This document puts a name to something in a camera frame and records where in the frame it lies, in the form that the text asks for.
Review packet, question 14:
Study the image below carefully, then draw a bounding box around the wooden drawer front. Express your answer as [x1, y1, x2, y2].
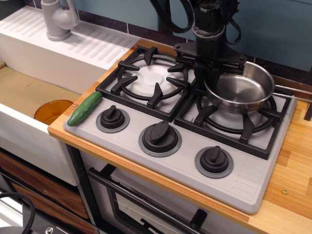
[0, 151, 96, 234]

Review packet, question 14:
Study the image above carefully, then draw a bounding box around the toy oven door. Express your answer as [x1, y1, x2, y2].
[81, 152, 251, 234]

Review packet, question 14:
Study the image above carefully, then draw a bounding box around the black burner grate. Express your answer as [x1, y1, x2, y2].
[174, 81, 296, 160]
[96, 46, 196, 122]

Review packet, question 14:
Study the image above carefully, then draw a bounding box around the grey toy stove top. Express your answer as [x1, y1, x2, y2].
[62, 46, 298, 215]

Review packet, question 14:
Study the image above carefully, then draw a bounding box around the black oven door handle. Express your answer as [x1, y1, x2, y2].
[87, 165, 207, 234]

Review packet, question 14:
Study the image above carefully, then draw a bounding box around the orange plastic bowl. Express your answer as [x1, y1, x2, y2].
[34, 99, 73, 125]

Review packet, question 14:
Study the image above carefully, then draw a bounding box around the black left burner grate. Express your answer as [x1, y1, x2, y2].
[96, 46, 196, 122]

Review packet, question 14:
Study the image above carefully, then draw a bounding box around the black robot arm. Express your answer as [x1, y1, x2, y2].
[151, 0, 247, 91]

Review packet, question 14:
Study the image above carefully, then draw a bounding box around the black right burner grate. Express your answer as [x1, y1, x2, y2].
[174, 81, 296, 160]

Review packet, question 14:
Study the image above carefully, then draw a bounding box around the black left stove knob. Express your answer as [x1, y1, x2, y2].
[96, 105, 130, 134]

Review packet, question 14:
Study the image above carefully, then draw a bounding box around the black right stove knob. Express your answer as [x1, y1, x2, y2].
[195, 146, 234, 179]

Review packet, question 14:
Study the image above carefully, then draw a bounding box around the black braided cable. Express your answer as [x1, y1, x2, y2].
[0, 192, 36, 234]

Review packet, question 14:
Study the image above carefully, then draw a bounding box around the white toy sink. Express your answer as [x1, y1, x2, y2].
[0, 6, 139, 186]

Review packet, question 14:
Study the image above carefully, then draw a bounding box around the stainless steel pan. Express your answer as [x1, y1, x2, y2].
[204, 61, 312, 115]

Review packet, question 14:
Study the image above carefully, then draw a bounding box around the green toy pickle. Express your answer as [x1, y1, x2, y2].
[67, 91, 102, 127]

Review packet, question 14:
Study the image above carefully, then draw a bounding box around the black stove knob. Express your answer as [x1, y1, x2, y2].
[138, 121, 182, 157]
[96, 105, 130, 134]
[195, 146, 234, 179]

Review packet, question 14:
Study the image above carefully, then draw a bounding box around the grey toy faucet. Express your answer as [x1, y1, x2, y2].
[41, 0, 79, 41]

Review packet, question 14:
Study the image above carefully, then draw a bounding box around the black middle stove knob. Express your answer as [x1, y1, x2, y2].
[138, 121, 182, 157]

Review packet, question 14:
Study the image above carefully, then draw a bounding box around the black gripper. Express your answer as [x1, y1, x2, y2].
[174, 26, 247, 97]

